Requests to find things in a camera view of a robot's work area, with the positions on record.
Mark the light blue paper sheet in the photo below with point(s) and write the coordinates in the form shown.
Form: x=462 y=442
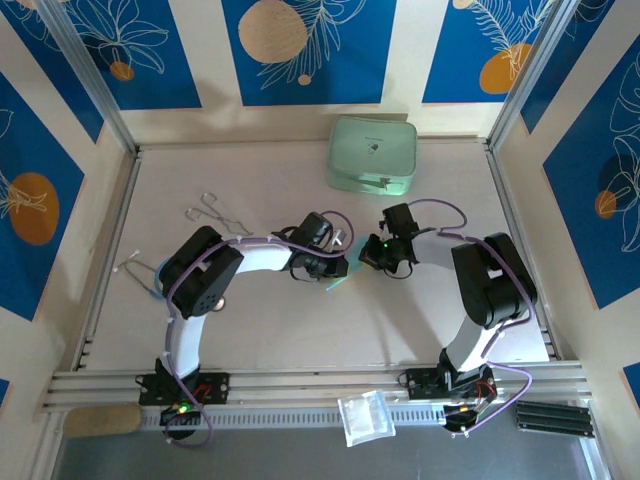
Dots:
x=354 y=252

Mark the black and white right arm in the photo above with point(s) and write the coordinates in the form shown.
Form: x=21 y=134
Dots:
x=495 y=285

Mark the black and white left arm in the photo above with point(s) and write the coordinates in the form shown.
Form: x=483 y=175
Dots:
x=205 y=280

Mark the mint green zip case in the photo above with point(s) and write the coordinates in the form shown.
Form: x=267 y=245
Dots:
x=372 y=150

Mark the clear plastic bag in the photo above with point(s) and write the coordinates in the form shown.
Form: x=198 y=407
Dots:
x=365 y=417

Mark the black right controller board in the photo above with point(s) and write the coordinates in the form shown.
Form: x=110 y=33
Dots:
x=462 y=420

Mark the black controller board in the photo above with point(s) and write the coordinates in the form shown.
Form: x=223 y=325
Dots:
x=180 y=422
x=462 y=420

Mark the black left controller board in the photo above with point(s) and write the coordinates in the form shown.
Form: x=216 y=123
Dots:
x=180 y=422

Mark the black ribbed metal block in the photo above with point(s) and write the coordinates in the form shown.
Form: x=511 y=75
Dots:
x=555 y=419

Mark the oval cork pad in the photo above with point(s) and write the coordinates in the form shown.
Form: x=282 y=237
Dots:
x=100 y=420

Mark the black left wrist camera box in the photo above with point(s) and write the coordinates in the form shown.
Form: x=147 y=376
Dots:
x=315 y=229

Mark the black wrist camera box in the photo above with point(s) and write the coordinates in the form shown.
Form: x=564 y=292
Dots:
x=400 y=219
x=315 y=229

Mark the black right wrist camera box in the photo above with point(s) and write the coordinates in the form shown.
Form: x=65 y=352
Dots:
x=400 y=219

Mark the aluminium frame rail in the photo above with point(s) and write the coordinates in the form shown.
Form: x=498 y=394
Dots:
x=310 y=385

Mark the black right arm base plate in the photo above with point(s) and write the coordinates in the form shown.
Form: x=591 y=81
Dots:
x=420 y=382

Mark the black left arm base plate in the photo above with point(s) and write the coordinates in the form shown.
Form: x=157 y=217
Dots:
x=215 y=387

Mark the blue floral wall poster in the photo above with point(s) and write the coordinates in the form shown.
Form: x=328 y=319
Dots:
x=30 y=150
x=460 y=65
x=145 y=85
x=590 y=240
x=350 y=60

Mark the aluminium corner post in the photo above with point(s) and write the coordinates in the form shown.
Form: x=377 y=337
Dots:
x=530 y=70
x=85 y=70

